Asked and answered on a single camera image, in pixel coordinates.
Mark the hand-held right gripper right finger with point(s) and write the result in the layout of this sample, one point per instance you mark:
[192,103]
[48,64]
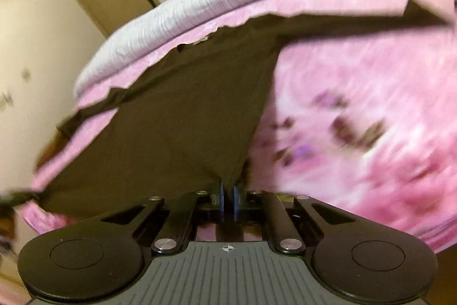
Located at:
[236,200]

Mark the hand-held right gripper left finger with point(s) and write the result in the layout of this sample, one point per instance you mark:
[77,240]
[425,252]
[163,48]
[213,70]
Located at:
[222,200]

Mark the dark brown long-sleeved shirt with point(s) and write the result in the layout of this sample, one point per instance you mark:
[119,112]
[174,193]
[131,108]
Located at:
[178,119]

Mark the pink floral blanket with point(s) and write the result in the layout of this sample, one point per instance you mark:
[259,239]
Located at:
[357,76]

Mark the pale grey rolled quilt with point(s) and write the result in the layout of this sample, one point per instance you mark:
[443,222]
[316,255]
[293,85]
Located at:
[160,26]

